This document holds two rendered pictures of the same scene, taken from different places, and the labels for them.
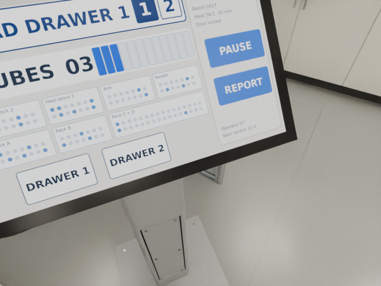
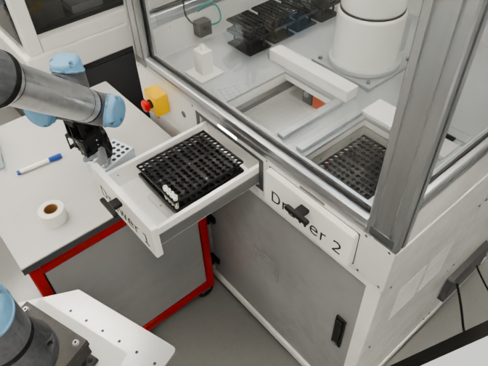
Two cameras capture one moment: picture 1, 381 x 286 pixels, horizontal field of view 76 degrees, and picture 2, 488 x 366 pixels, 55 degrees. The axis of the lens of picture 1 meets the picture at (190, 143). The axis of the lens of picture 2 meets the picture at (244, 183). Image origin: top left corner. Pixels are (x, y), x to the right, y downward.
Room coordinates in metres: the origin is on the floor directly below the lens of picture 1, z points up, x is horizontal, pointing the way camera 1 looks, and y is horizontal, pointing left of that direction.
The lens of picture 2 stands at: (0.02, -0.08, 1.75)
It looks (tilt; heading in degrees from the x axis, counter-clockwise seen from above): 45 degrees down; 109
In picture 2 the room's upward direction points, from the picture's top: 2 degrees counter-clockwise
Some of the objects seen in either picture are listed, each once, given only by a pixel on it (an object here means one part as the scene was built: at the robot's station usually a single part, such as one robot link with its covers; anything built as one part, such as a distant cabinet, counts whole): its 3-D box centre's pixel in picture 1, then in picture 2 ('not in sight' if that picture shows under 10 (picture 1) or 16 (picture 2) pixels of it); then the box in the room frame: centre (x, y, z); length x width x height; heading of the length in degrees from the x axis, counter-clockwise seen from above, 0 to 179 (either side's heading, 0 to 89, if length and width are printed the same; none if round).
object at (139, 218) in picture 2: not in sight; (125, 208); (-0.51, 0.57, 0.87); 0.29 x 0.02 x 0.11; 148
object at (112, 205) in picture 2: not in sight; (113, 205); (-0.53, 0.54, 0.91); 0.07 x 0.04 x 0.01; 148
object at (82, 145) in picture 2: not in sight; (85, 129); (-0.70, 0.73, 0.95); 0.09 x 0.08 x 0.12; 74
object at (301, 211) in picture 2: not in sight; (300, 212); (-0.09, 0.65, 0.91); 0.07 x 0.04 x 0.01; 148
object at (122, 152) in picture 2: not in sight; (110, 158); (-0.71, 0.81, 0.78); 0.12 x 0.08 x 0.04; 74
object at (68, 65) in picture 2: not in sight; (70, 78); (-0.70, 0.74, 1.11); 0.09 x 0.08 x 0.11; 92
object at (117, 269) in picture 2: not in sight; (100, 232); (-0.85, 0.80, 0.38); 0.62 x 0.58 x 0.76; 148
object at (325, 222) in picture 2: not in sight; (307, 215); (-0.08, 0.67, 0.87); 0.29 x 0.02 x 0.11; 148
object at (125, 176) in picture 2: not in sight; (194, 171); (-0.40, 0.74, 0.86); 0.40 x 0.26 x 0.06; 58
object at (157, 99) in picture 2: not in sight; (155, 101); (-0.63, 1.00, 0.88); 0.07 x 0.05 x 0.07; 148
